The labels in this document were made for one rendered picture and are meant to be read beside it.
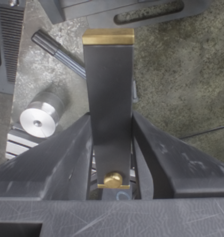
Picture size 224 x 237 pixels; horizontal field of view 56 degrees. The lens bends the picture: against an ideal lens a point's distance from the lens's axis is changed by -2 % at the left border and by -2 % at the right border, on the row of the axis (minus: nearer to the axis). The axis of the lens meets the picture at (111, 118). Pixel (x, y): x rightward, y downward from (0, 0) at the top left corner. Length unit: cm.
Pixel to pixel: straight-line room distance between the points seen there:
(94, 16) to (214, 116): 22
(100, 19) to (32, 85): 14
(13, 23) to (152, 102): 81
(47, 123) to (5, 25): 79
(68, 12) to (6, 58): 85
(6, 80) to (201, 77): 98
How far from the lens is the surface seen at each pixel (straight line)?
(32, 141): 37
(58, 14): 27
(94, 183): 16
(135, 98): 30
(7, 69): 113
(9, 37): 106
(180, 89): 31
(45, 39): 29
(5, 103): 161
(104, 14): 27
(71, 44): 29
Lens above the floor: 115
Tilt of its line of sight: 54 degrees down
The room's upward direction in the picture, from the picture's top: 171 degrees counter-clockwise
